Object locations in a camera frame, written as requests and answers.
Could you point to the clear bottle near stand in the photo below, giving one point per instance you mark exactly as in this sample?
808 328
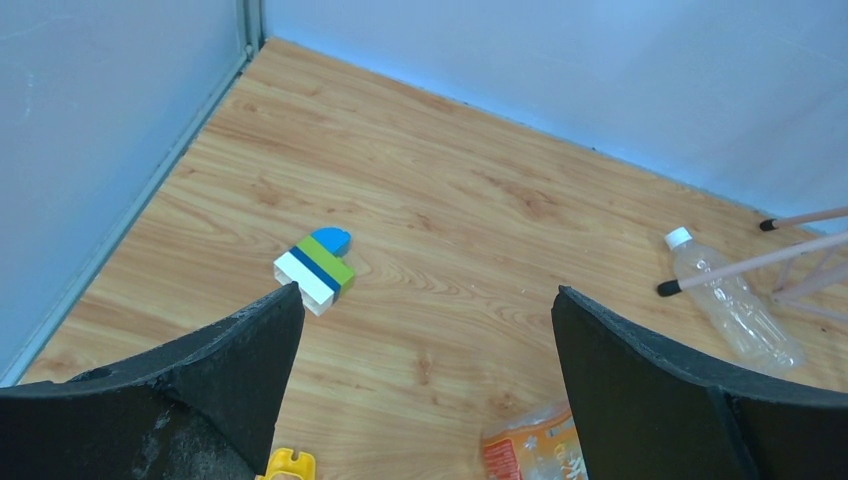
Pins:
742 319

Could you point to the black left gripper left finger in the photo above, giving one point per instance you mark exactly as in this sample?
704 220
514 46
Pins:
202 406

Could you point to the pink music stand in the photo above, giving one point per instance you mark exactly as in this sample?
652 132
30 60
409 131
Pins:
818 279

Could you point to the orange label plastic bottle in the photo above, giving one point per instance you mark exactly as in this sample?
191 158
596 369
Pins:
540 444

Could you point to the yellow triangular toy block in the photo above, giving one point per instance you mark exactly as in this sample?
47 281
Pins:
290 464

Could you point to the stacked toy building blocks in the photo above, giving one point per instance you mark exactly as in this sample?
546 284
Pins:
316 264

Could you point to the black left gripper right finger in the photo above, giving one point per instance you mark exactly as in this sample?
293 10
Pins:
648 407

